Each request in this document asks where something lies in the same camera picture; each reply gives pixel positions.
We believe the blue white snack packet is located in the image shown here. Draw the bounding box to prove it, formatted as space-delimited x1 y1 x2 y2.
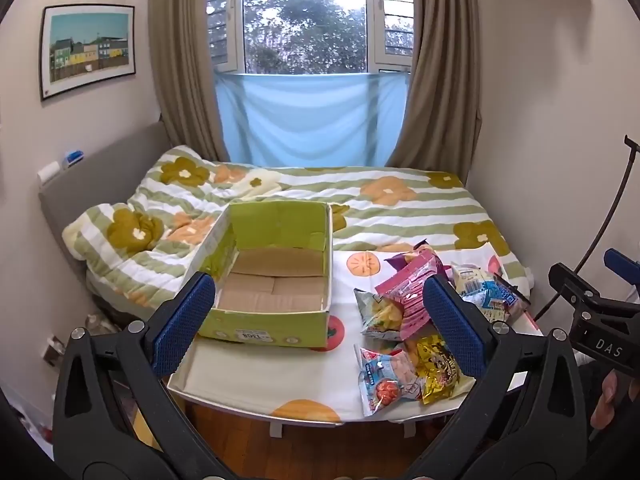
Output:
450 263 530 322

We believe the yellow snack bag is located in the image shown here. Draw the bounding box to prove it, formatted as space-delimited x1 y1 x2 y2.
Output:
405 333 475 405

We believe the pink snack bag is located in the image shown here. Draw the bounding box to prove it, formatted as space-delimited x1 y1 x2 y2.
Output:
375 250 446 340

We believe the green yellow chip bag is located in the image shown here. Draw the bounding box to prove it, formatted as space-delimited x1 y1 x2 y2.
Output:
354 288 404 341

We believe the blue red snack bag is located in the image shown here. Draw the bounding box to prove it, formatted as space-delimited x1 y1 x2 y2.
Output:
355 346 422 417

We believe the green cardboard box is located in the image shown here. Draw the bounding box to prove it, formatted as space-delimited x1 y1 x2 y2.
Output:
192 200 333 348

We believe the purple chip bag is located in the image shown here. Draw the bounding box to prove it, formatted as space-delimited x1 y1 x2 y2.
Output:
385 240 435 271

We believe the person's right hand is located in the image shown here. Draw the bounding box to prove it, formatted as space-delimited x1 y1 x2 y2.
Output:
590 370 622 430

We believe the floral striped quilt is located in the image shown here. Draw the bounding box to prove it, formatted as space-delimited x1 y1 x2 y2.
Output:
62 145 533 313

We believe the grey headboard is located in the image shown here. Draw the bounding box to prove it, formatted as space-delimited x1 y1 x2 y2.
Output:
38 122 171 282

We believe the right brown curtain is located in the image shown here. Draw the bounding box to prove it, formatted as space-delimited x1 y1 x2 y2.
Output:
387 0 482 181

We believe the brown curtain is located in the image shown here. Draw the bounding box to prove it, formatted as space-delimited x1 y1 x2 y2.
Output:
387 0 482 181
148 0 229 162

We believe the blue white object on headboard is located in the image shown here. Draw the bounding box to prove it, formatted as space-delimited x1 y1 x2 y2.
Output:
63 150 85 169

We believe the blue window cloth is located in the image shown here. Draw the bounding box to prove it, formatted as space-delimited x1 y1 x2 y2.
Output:
215 73 409 168

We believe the left brown curtain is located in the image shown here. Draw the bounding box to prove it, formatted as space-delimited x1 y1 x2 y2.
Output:
148 0 229 162

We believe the framed landscape picture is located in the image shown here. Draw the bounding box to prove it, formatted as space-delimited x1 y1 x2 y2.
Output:
39 3 137 101

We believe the white framed window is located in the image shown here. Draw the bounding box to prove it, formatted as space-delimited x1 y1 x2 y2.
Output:
205 0 413 75

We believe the black cable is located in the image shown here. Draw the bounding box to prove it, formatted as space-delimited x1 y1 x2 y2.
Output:
532 134 640 322

